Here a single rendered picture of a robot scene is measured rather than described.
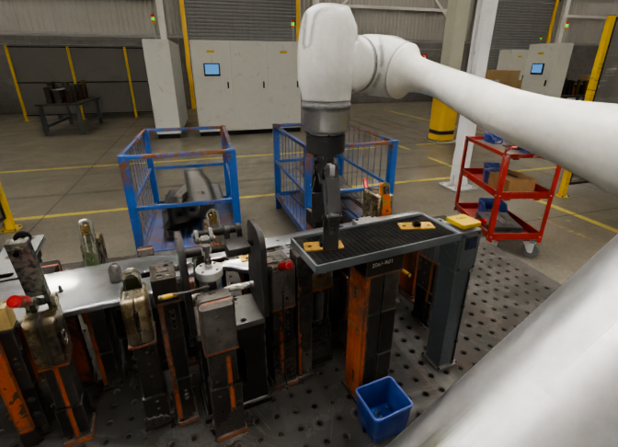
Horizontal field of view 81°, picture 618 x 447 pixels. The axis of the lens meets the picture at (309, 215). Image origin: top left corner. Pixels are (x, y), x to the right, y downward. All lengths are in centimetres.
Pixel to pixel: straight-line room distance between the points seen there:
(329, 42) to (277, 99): 833
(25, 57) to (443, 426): 1335
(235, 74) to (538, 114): 841
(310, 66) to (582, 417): 57
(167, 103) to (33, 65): 547
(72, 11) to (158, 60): 700
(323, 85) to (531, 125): 32
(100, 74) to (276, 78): 593
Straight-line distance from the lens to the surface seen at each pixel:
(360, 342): 94
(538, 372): 24
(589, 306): 25
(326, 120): 66
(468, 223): 98
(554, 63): 1116
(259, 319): 90
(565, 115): 49
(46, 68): 1329
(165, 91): 873
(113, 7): 1517
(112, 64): 1289
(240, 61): 879
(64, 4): 1544
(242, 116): 885
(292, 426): 103
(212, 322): 79
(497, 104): 53
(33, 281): 92
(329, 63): 65
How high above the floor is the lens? 152
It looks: 23 degrees down
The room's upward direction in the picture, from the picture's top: straight up
